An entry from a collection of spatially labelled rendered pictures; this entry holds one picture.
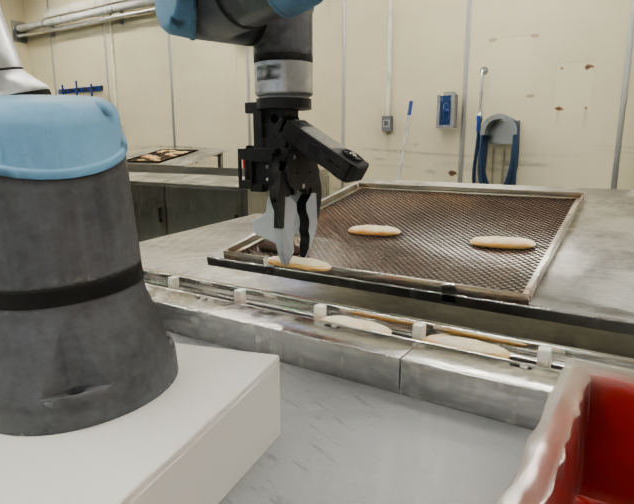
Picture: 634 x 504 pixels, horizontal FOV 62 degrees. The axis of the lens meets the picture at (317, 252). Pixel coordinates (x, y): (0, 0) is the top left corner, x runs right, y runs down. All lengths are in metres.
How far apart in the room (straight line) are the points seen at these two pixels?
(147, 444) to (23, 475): 0.07
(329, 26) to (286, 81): 4.43
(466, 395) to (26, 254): 0.40
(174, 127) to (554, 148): 3.98
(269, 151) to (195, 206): 3.09
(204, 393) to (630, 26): 4.11
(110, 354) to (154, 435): 0.07
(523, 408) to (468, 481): 0.11
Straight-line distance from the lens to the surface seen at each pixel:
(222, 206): 3.58
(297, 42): 0.68
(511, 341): 0.65
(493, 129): 4.34
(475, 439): 0.52
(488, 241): 0.88
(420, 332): 0.64
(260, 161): 0.69
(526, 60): 4.40
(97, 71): 7.36
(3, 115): 0.40
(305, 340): 0.62
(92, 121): 0.40
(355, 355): 0.59
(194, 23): 0.62
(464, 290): 0.72
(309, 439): 0.50
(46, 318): 0.41
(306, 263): 0.69
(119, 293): 0.42
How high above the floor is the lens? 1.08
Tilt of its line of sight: 12 degrees down
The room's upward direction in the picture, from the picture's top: straight up
